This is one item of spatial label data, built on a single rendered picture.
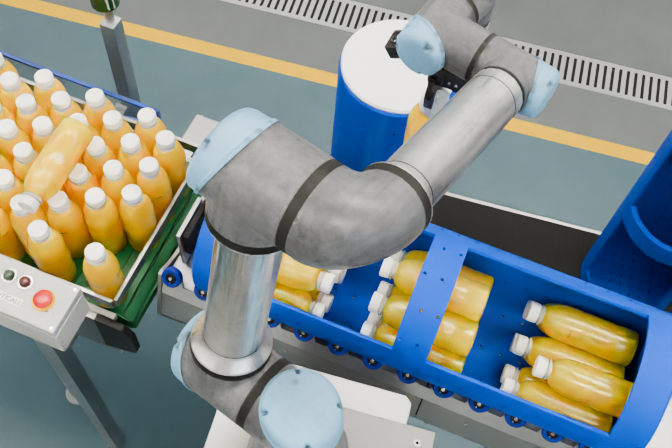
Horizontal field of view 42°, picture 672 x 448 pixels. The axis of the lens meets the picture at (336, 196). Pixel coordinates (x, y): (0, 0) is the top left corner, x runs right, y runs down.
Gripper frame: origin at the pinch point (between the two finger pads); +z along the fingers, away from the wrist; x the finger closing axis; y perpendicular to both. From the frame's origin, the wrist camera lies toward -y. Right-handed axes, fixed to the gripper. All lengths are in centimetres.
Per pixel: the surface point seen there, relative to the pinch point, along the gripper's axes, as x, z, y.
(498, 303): -12.3, 40.5, 25.2
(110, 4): 10, 23, -75
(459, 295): -22.7, 21.3, 17.0
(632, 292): 49, 126, 68
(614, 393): -27, 25, 49
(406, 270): -21.9, 21.6, 6.4
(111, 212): -29, 34, -54
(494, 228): 52, 127, 21
